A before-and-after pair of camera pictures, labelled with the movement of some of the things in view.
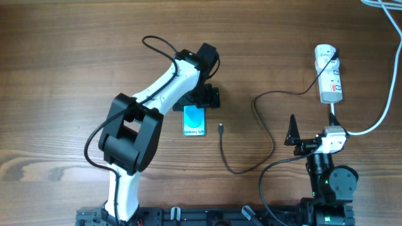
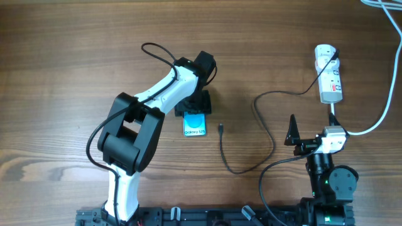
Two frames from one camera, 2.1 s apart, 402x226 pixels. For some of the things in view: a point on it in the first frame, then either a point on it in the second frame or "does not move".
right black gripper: (293, 139) does not move
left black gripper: (210, 99) → (205, 107)
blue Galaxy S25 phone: (194, 121) does not move
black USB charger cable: (261, 162) does not move
